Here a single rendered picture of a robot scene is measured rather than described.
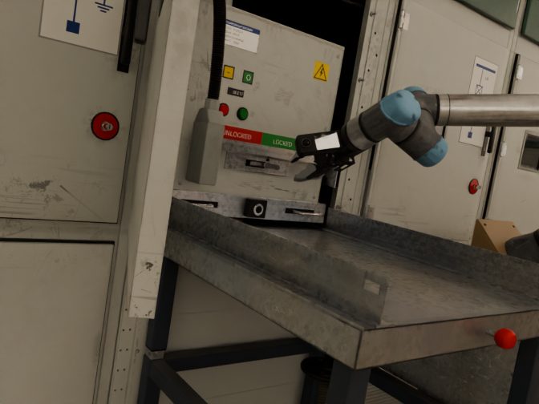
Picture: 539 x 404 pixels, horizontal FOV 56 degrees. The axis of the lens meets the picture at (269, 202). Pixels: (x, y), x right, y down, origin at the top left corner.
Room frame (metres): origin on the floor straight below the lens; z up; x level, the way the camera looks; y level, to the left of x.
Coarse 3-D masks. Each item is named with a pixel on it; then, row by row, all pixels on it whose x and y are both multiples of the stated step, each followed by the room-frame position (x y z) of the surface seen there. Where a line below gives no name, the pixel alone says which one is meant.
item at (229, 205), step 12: (192, 192) 1.28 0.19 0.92; (204, 192) 1.30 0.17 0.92; (216, 204) 1.32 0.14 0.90; (228, 204) 1.34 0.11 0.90; (240, 204) 1.37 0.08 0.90; (276, 204) 1.44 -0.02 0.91; (288, 204) 1.47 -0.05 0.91; (300, 204) 1.49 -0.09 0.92; (312, 204) 1.52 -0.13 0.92; (324, 204) 1.55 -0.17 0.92; (228, 216) 1.35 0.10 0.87; (240, 216) 1.37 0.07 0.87; (276, 216) 1.44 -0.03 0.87; (288, 216) 1.47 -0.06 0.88; (300, 216) 1.50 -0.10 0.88; (312, 216) 1.53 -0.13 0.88
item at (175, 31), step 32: (160, 0) 0.93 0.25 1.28; (192, 0) 0.57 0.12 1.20; (160, 32) 0.77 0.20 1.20; (192, 32) 0.57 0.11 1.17; (160, 64) 0.62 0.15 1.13; (160, 96) 0.56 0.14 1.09; (160, 128) 0.57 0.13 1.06; (160, 160) 0.57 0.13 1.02; (160, 192) 0.57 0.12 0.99; (128, 224) 1.08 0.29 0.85; (160, 224) 0.57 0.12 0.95; (128, 256) 0.81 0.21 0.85; (160, 256) 0.57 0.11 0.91; (128, 288) 0.64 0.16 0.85
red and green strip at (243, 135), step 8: (232, 128) 1.34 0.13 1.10; (240, 128) 1.36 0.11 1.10; (224, 136) 1.33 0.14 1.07; (232, 136) 1.34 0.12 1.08; (240, 136) 1.36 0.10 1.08; (248, 136) 1.37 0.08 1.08; (256, 136) 1.39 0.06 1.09; (264, 136) 1.41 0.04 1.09; (272, 136) 1.42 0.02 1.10; (280, 136) 1.44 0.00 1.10; (264, 144) 1.41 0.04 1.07; (272, 144) 1.42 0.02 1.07; (280, 144) 1.44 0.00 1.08; (288, 144) 1.46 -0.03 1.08
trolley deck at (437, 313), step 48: (192, 240) 1.04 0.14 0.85; (336, 240) 1.37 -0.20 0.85; (240, 288) 0.86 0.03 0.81; (288, 288) 0.79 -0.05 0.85; (432, 288) 0.96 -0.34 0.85; (480, 288) 1.04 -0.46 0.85; (336, 336) 0.67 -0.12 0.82; (384, 336) 0.67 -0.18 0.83; (432, 336) 0.73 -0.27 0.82; (480, 336) 0.82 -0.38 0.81; (528, 336) 0.92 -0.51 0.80
